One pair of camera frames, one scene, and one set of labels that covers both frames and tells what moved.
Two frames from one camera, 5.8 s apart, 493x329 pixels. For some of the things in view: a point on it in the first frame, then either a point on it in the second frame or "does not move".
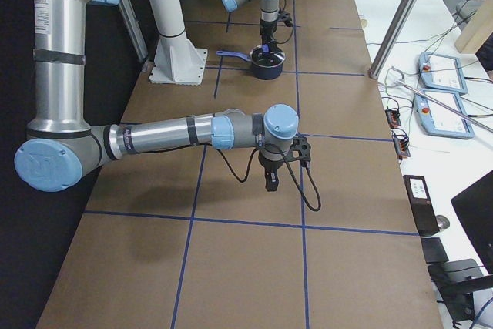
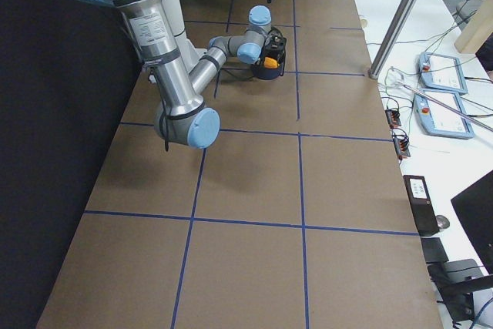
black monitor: (474, 208) does not move
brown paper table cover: (191, 238) does not move
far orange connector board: (393, 118) does not move
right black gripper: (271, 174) -> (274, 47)
